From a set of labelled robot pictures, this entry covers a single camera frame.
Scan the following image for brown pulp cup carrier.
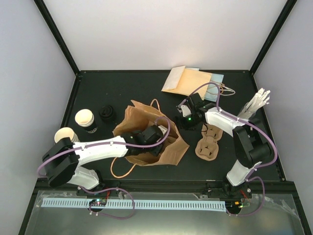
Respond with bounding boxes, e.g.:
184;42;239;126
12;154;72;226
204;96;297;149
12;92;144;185
195;123;223;161

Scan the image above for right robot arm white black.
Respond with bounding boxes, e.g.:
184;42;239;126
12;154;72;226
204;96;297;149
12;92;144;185
177;103;278;197

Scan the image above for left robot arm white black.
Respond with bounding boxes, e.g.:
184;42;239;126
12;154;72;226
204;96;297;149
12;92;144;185
39;124;168;195

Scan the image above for black coffee lids stack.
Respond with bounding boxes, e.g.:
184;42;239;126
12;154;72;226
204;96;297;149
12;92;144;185
98;105;116;122

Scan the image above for flat blue paper bag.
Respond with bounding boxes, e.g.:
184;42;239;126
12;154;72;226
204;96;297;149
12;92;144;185
204;73;224;102

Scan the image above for flat white paper bag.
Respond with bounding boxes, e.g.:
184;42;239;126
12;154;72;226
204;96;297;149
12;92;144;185
162;66;185;92

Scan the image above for glass with white stirrers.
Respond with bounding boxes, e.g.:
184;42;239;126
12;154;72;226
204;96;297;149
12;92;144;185
238;88;270;119

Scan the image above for paper cup black sleeve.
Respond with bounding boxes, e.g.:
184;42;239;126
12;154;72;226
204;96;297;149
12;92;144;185
75;109;98;134

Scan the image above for stacked paper cups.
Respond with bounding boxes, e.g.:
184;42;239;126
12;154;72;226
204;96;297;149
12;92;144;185
54;127;80;143

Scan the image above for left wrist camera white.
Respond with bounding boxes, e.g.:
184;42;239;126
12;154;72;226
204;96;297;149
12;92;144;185
158;125;170;136

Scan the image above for blue slotted cable duct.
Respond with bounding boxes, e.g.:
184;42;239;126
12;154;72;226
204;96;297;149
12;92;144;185
41;198;226;212

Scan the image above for black front mounting rail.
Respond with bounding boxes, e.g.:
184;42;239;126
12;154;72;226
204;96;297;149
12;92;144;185
36;180;296;199

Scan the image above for right black frame post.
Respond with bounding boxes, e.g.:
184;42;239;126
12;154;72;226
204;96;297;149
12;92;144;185
249;0;297;75

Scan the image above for black frame post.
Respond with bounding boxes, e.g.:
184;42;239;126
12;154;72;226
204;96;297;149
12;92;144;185
249;0;297;75
34;0;80;75

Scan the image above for left black frame post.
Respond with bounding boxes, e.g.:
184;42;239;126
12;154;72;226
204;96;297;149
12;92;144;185
34;0;80;75

